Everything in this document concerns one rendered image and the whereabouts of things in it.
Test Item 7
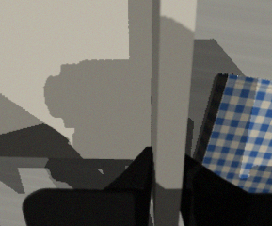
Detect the white tray with raised ends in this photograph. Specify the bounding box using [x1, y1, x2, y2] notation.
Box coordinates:
[0, 0, 197, 226]

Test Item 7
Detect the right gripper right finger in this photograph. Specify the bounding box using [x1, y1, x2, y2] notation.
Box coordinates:
[180, 154, 272, 226]

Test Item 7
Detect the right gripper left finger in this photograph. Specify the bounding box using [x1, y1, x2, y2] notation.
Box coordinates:
[22, 147, 153, 226]

